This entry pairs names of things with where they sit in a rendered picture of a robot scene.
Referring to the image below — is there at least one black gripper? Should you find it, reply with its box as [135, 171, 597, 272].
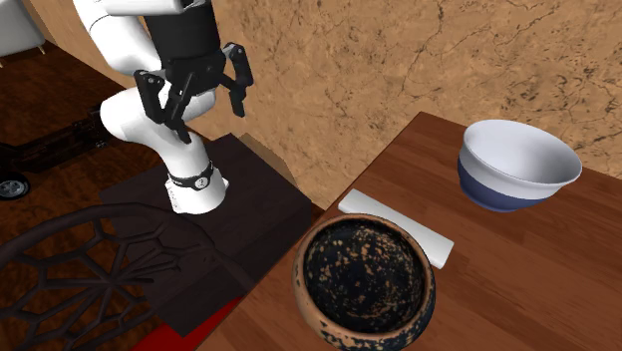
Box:
[133, 1, 255, 146]

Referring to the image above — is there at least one dark robot stand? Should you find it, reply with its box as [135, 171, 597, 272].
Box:
[99, 133, 313, 339]

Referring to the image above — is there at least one black wheeled case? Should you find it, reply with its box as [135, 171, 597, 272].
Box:
[0, 106, 112, 202]

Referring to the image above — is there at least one dark lattice-back chair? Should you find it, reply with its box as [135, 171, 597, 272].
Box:
[0, 202, 255, 351]

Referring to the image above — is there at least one white armchair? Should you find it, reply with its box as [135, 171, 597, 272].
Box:
[0, 0, 48, 66]

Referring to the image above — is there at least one white flat bar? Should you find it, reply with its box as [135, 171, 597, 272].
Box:
[337, 187, 456, 270]

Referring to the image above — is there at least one red flat block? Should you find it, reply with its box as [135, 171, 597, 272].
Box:
[130, 295, 242, 351]

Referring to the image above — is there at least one brown speckled black bowl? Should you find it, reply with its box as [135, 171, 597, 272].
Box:
[291, 212, 438, 351]

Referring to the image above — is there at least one white and blue bowl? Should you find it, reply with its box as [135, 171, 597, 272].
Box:
[456, 119, 584, 214]

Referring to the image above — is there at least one brown wooden table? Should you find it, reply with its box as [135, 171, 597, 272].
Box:
[195, 111, 622, 351]

